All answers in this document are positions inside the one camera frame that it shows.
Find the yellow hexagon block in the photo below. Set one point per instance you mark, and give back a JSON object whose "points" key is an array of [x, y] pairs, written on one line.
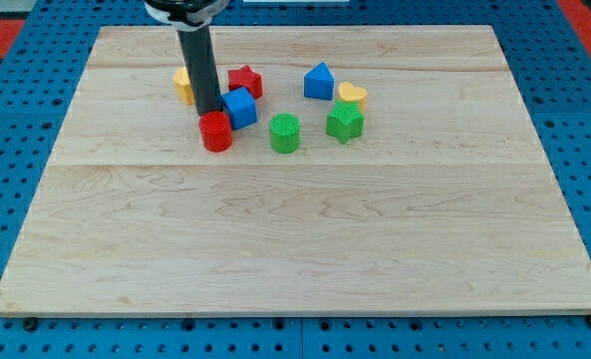
{"points": [[182, 86]]}

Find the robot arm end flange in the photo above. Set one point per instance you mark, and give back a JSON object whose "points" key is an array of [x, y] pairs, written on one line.
{"points": [[185, 15]]}

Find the green star block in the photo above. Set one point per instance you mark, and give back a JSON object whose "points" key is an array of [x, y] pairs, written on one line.
{"points": [[345, 121]]}

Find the blue triangle block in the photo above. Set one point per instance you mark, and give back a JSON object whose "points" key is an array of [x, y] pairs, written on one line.
{"points": [[319, 83]]}

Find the red star block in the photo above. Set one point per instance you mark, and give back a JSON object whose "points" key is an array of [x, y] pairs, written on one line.
{"points": [[245, 77]]}

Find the green cylinder block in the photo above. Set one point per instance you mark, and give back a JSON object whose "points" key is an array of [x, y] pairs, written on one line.
{"points": [[284, 131]]}

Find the blue cube block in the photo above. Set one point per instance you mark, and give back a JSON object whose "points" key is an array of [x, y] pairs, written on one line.
{"points": [[240, 107]]}

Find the red cylinder block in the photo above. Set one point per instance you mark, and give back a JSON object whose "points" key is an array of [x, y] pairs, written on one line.
{"points": [[215, 131]]}

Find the light wooden board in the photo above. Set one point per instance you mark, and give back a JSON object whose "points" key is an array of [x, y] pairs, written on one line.
{"points": [[446, 205]]}

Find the yellow heart block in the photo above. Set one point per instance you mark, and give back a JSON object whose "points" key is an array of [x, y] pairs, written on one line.
{"points": [[350, 93]]}

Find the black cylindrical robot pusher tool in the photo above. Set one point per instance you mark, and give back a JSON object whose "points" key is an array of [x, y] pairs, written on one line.
{"points": [[198, 55]]}

